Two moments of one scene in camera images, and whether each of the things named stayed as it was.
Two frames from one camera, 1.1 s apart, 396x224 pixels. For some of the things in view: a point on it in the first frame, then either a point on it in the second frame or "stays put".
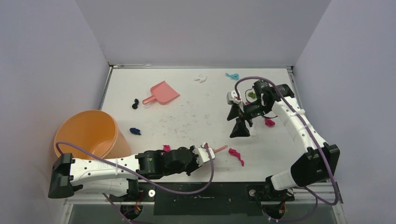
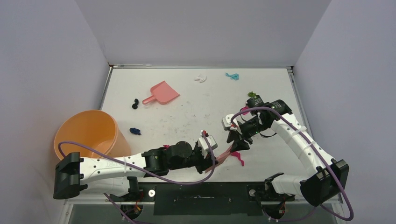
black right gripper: (243, 114) to (240, 133)
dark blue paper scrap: (135, 131) stays put
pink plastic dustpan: (162, 93) stays put
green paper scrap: (252, 94) stays put
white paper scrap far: (201, 78) stays put
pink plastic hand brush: (215, 150) to (221, 158)
